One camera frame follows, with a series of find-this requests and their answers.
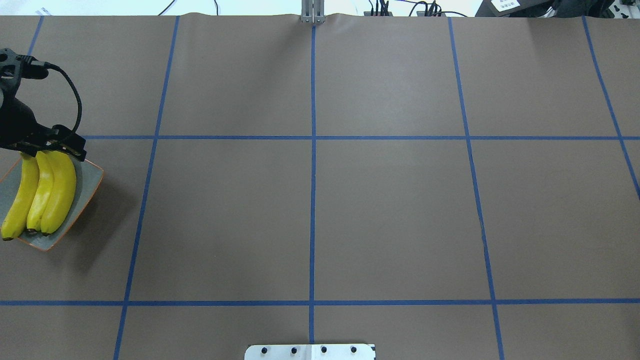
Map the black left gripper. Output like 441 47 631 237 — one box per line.
0 98 87 162

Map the yellow banana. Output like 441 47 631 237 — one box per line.
1 152 40 241
40 151 77 237
26 151 54 234

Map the grey square plate orange rim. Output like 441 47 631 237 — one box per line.
0 156 105 252

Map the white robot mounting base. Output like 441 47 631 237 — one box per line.
244 343 377 360

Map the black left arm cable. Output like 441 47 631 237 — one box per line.
42 61 83 136

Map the aluminium frame post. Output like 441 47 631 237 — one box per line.
300 0 326 25

